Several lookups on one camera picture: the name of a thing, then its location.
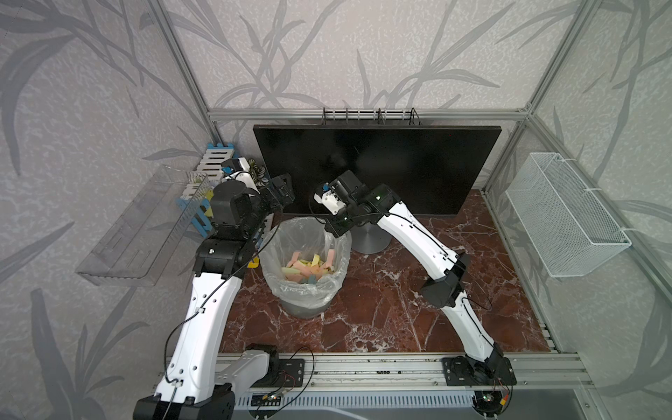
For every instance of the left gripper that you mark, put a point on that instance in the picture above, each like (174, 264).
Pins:
(285, 192)

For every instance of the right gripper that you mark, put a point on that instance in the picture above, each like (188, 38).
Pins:
(332, 227)

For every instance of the mesh trash bin with bag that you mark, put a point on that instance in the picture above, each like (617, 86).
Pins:
(305, 266)

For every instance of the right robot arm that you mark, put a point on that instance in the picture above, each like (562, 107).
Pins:
(445, 268)

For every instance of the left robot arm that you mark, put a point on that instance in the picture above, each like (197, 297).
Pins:
(188, 389)

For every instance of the round grey monitor stand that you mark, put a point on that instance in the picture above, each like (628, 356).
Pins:
(369, 239)

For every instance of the black computer monitor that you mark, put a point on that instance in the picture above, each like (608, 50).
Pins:
(432, 168)

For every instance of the green artificial plant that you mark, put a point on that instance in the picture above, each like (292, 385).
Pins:
(229, 204)

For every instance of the yellow purple toy tools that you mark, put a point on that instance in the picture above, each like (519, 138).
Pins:
(254, 263)

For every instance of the blue white picket planter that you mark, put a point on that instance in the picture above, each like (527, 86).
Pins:
(193, 204)

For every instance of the clear plastic tray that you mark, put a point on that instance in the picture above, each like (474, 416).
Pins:
(136, 249)

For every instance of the small circuit board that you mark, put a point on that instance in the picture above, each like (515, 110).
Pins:
(272, 400)

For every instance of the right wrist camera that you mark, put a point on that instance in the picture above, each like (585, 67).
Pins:
(332, 196)

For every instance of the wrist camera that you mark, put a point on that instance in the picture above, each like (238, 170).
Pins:
(238, 169)
(332, 196)

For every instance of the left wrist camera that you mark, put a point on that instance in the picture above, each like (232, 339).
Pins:
(238, 169)

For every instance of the black wire rack behind monitor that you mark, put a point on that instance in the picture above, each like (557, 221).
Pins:
(377, 116)

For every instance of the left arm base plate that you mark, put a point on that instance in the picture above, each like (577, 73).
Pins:
(289, 374)

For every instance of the aluminium front rail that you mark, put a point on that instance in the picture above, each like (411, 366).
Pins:
(432, 371)

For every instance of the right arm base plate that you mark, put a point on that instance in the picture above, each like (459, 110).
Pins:
(465, 371)

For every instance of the white wire mesh basket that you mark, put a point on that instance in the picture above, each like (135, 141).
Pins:
(569, 227)

